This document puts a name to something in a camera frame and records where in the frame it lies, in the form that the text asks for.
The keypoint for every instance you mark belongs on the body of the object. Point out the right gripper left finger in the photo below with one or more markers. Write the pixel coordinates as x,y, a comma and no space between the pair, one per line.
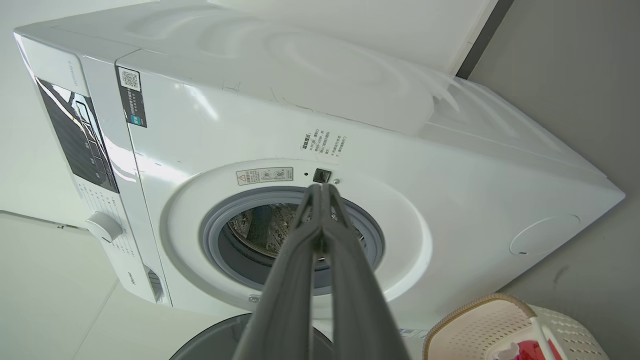
290,300

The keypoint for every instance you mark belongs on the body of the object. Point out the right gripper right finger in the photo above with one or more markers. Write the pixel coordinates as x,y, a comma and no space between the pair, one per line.
360,310

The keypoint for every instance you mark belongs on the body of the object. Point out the red garment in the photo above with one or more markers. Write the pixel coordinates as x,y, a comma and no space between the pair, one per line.
530,351

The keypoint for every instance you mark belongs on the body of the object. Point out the steel washing machine drum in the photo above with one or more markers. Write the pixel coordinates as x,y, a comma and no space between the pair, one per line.
260,230

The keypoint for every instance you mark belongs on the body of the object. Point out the black round washer door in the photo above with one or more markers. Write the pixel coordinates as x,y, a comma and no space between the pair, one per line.
215,345

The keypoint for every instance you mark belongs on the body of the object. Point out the cream perforated laundry basket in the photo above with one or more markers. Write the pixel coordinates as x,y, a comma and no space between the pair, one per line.
475,330

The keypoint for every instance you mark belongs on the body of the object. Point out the white washing machine dial knob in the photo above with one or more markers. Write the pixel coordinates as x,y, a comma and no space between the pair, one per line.
104,227

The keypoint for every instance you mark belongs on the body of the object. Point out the black glossy display panel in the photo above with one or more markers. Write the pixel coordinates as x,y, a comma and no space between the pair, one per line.
75,135

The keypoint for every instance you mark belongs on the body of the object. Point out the blue energy sticker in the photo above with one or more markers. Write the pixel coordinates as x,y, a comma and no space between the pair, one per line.
412,333

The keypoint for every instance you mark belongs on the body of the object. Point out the grey rubber door gasket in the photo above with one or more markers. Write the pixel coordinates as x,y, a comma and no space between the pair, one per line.
212,250

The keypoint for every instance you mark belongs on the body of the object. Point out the grey warning sticker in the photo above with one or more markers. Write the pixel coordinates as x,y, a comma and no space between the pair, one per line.
265,176

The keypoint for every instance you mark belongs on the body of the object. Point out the black door latch socket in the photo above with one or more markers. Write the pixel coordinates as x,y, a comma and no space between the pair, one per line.
322,175

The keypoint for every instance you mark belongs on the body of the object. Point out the white text label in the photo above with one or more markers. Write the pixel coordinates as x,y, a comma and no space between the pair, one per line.
323,145

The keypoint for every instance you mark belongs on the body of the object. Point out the white front-load washing machine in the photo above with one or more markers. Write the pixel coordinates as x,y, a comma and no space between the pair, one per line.
450,165

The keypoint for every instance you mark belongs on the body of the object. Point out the round drain filter cover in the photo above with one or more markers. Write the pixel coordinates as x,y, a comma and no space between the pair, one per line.
545,235

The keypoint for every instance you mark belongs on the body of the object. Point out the dark QR instruction sticker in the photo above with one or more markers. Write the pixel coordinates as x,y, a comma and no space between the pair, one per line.
132,97

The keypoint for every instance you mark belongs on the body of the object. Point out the white and black baseboard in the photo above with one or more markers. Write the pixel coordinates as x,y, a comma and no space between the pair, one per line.
482,42

